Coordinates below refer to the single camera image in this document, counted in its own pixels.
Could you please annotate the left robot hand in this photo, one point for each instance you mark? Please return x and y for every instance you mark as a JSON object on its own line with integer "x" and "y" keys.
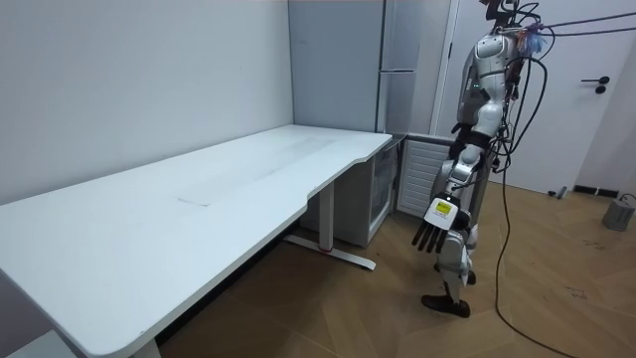
{"x": 439, "y": 211}

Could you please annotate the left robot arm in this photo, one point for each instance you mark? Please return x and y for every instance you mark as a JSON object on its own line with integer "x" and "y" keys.
{"x": 487, "y": 117}

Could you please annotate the white slatted panel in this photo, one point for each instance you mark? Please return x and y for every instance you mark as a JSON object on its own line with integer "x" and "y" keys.
{"x": 420, "y": 174}

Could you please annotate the robot legs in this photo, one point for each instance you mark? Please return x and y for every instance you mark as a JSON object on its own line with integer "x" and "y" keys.
{"x": 454, "y": 258}

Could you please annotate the small white cabinet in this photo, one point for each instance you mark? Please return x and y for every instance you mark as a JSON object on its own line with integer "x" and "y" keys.
{"x": 363, "y": 204}

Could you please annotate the black door stop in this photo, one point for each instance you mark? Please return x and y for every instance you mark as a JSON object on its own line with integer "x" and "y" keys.
{"x": 560, "y": 192}

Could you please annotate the black floor vent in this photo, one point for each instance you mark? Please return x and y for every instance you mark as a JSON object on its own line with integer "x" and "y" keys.
{"x": 595, "y": 191}

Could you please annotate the white door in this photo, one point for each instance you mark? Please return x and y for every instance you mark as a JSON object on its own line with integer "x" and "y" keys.
{"x": 571, "y": 124}

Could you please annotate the robot body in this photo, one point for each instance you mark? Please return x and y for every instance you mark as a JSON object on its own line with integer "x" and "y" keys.
{"x": 489, "y": 50}

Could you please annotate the grey fridge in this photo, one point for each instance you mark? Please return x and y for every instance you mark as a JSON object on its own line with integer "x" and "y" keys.
{"x": 338, "y": 64}

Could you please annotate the grey box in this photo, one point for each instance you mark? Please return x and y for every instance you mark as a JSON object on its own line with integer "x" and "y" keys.
{"x": 618, "y": 215}

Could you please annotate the black door lock knob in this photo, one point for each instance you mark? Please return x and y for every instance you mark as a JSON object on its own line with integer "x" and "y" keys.
{"x": 600, "y": 89}

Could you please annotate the white desk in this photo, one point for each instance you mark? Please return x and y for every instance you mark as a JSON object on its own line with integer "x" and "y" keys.
{"x": 199, "y": 199}

